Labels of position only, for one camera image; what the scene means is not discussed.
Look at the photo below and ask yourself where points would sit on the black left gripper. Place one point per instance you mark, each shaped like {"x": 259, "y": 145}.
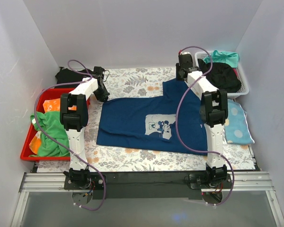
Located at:
{"x": 103, "y": 93}

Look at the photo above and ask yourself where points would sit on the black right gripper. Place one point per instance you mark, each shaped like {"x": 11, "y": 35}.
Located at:
{"x": 180, "y": 75}

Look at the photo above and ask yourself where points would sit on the dark blue t shirt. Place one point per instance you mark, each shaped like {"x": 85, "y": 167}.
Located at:
{"x": 150, "y": 123}

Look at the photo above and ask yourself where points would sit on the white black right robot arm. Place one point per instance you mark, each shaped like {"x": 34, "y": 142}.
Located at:
{"x": 213, "y": 112}

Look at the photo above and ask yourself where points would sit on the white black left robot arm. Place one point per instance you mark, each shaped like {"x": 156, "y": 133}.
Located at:
{"x": 74, "y": 117}

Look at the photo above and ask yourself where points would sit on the black t shirt on table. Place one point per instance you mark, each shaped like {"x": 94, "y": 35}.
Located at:
{"x": 69, "y": 76}

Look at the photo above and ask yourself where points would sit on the black garment in basket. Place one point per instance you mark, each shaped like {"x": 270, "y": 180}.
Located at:
{"x": 223, "y": 76}

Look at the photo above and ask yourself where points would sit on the teal garment in basket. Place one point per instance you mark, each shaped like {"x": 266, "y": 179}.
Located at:
{"x": 230, "y": 58}

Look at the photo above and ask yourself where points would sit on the orange white patterned shirt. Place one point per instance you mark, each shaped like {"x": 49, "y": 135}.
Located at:
{"x": 50, "y": 105}

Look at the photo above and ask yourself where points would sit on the green t shirt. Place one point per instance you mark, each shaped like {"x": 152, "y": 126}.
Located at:
{"x": 52, "y": 134}

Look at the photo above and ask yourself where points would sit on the white plastic laundry basket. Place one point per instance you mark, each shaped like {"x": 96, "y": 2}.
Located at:
{"x": 244, "y": 86}

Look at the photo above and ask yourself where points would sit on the light blue polka dot cloth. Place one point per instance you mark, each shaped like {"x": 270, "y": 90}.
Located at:
{"x": 236, "y": 126}

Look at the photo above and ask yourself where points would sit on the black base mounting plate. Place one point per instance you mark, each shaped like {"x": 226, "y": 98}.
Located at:
{"x": 132, "y": 185}

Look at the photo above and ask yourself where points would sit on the aluminium frame rail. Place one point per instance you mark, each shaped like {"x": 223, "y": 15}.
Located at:
{"x": 148, "y": 199}

